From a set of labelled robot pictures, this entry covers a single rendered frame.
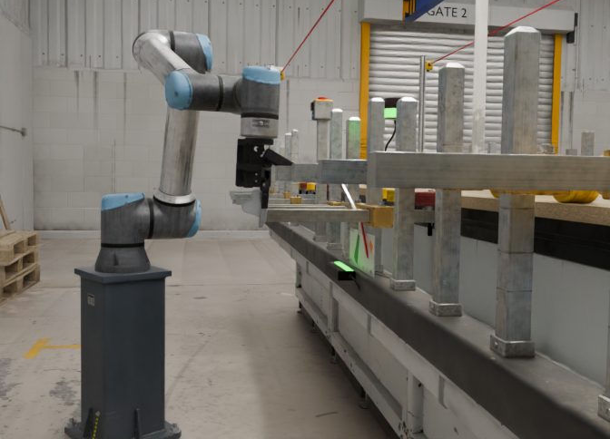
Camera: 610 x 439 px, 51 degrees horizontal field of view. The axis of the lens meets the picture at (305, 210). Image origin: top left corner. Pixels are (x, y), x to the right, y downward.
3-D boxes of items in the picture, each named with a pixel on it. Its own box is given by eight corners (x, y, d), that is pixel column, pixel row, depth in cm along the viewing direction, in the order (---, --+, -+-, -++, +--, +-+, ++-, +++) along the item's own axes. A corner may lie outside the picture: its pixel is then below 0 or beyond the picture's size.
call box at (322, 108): (314, 121, 230) (314, 99, 230) (311, 121, 237) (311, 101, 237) (333, 121, 231) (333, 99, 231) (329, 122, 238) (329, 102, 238)
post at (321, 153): (315, 241, 234) (317, 119, 232) (313, 240, 239) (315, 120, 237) (327, 241, 235) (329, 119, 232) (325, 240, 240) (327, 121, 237)
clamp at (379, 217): (372, 228, 152) (373, 206, 152) (359, 223, 165) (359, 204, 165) (396, 228, 153) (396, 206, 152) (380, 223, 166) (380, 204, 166)
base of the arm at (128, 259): (108, 275, 213) (107, 245, 213) (86, 268, 228) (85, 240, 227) (159, 270, 225) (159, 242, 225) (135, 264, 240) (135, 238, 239)
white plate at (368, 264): (372, 278, 151) (373, 236, 151) (348, 263, 177) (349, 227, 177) (374, 278, 152) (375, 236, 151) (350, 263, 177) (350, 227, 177)
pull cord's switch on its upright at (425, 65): (420, 212, 448) (424, 53, 442) (414, 211, 463) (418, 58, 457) (431, 212, 449) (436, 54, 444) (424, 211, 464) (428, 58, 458)
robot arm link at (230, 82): (211, 77, 164) (226, 71, 152) (253, 81, 169) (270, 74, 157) (211, 113, 164) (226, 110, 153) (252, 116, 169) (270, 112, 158)
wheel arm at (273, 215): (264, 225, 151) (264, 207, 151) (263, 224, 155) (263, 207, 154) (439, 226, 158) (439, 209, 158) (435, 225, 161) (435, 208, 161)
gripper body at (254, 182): (235, 188, 155) (237, 138, 155) (270, 190, 156) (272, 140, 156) (236, 189, 148) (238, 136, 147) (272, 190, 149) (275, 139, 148)
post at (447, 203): (438, 340, 111) (446, 61, 108) (431, 335, 114) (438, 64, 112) (457, 339, 111) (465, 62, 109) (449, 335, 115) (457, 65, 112)
